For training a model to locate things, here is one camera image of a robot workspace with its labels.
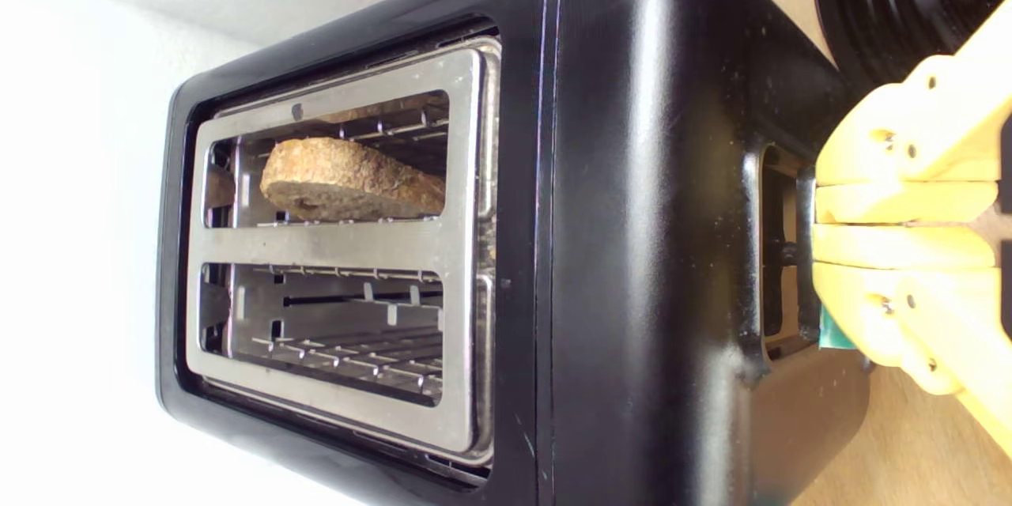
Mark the black two-slot toaster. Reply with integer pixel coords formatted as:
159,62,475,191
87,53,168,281
156,0,874,506

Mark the black round plate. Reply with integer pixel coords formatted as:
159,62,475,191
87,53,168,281
813,0,1012,88

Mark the brown bread slice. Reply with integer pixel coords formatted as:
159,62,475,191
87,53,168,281
259,137,447,222

